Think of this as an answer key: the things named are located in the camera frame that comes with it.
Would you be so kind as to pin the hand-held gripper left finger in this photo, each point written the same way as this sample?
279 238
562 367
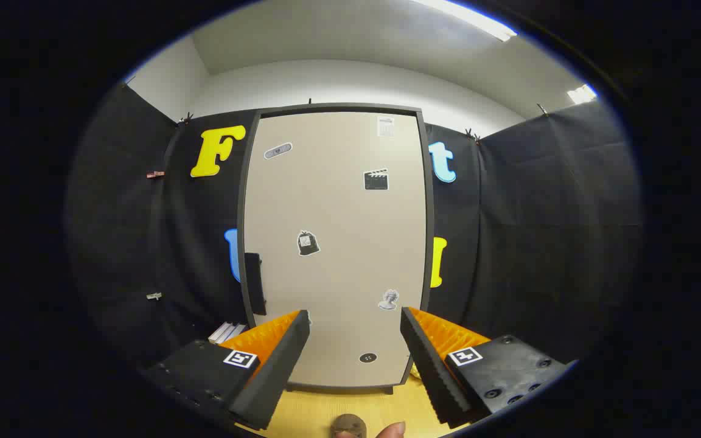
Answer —
277 377

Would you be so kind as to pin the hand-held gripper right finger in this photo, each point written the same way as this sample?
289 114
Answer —
432 371

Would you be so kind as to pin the brown fuzzy shoe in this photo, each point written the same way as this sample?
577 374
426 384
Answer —
348 426

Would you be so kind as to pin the beige shoe cabinet door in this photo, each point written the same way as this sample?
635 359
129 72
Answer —
338 201

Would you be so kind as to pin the dark grey shoe cabinet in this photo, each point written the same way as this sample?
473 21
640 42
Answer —
338 107

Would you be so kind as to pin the blue cover book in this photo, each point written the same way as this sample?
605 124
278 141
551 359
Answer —
238 333

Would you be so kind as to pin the yellow-edged cover book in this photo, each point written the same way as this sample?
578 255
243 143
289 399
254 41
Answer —
219 331

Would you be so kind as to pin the black backdrop cloth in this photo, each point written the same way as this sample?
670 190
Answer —
539 243

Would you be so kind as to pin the small ceiling light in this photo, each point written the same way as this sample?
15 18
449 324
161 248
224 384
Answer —
580 94

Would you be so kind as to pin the long ceiling light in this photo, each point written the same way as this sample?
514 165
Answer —
472 18

